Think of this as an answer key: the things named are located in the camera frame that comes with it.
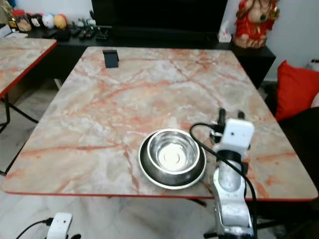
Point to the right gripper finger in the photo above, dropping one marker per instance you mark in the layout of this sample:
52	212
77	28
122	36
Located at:
222	117
241	115

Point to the stainless steel bowl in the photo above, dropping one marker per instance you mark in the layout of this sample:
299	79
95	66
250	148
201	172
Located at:
173	152

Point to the stainless steel plate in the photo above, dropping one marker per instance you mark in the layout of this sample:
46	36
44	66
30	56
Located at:
179	180

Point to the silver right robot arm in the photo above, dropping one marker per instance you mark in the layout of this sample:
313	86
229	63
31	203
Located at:
232	199

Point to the black TV console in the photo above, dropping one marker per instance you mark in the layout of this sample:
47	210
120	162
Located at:
254	64

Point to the red cushion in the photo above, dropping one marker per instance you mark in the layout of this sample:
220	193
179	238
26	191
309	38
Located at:
296	89

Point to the black sofa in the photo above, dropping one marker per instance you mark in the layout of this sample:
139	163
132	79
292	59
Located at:
301	147

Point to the small white pink box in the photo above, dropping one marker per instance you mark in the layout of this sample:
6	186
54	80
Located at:
224	36

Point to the red gold deity statue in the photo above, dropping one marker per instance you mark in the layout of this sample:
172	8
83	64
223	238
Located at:
254	22

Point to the gold trophy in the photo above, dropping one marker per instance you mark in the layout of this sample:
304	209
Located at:
7	12

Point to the black television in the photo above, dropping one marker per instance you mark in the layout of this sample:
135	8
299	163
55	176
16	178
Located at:
159	12

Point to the small black stand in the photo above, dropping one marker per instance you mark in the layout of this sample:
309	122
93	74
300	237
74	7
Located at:
110	58

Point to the black white round figure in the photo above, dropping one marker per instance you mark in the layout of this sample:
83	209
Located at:
36	20

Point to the white egg-shaped figure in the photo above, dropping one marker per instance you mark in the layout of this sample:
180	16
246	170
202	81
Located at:
48	20

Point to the orange yellow egg-shaped figure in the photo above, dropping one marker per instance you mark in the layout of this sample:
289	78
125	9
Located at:
61	21

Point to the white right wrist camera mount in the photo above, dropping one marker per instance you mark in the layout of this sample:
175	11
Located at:
238	134

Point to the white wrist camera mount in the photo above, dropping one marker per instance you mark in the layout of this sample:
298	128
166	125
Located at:
60	225
238	134

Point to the black metal table frame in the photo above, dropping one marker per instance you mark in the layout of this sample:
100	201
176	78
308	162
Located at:
7	109
209	234

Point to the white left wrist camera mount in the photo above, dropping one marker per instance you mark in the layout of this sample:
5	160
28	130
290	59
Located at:
60	225

